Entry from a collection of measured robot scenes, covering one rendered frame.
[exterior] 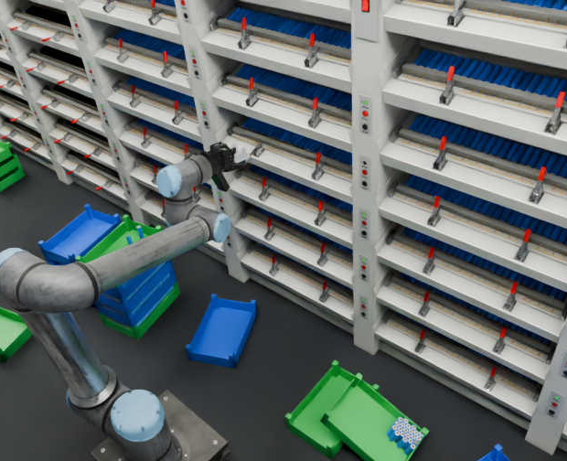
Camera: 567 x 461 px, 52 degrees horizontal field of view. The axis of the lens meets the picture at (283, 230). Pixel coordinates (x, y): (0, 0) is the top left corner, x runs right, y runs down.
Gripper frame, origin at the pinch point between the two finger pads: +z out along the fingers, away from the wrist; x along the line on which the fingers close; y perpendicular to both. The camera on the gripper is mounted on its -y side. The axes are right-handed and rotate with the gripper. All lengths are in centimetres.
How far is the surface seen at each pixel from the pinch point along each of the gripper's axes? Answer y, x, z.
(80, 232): -58, 83, -19
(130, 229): -48, 55, -12
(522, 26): 59, -85, -4
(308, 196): -15.0, -17.4, 16.0
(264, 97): 21.3, -3.5, 5.1
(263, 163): -2.7, -4.2, 5.2
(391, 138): 22, -54, 4
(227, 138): -0.2, 16.7, 7.9
